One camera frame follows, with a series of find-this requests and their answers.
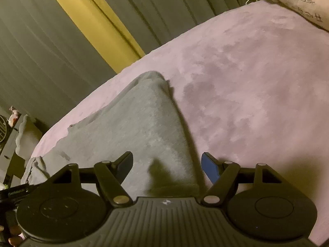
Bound grey-green curtain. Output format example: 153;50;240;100
90;0;246;55
0;0;119;141

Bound small pink figurine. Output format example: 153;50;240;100
8;105;21;127

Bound person's left hand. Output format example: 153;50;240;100
0;224;24;246

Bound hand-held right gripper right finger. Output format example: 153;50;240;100
201;152;281;206

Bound pink plush blanket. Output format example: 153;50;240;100
31;0;329;245

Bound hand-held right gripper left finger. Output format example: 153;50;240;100
52;151;134;206

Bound grey pants with white drawstring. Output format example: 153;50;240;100
21;71;207;198

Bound small desk fan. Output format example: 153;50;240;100
0;115;9;143

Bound grey cloth on chair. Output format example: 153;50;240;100
15;114;32;158

